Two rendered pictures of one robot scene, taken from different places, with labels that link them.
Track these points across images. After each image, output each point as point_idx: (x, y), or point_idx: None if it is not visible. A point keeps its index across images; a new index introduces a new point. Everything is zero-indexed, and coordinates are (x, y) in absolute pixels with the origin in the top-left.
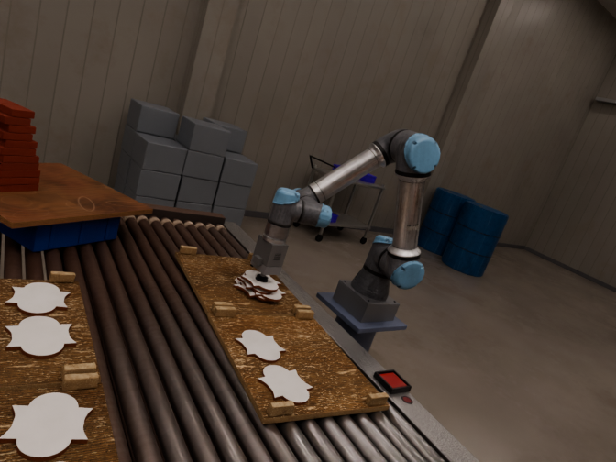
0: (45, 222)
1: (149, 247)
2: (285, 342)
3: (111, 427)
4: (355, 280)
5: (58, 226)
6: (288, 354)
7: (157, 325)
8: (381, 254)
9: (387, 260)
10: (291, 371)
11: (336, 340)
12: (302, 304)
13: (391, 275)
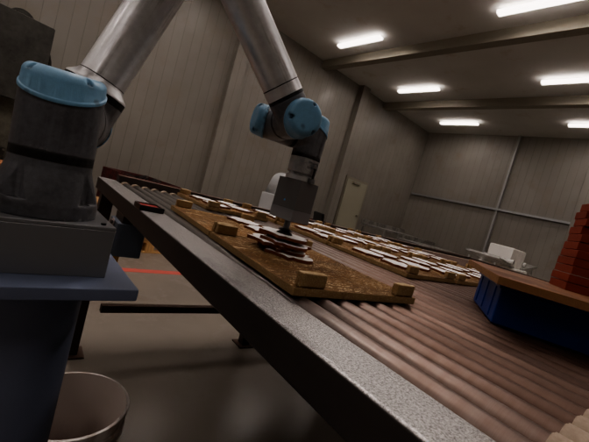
0: (471, 263)
1: (450, 314)
2: (243, 229)
3: (309, 234)
4: (95, 203)
5: (483, 280)
6: (241, 226)
7: (334, 255)
8: (105, 117)
9: (114, 122)
10: (240, 221)
11: (182, 226)
12: (220, 237)
13: (108, 138)
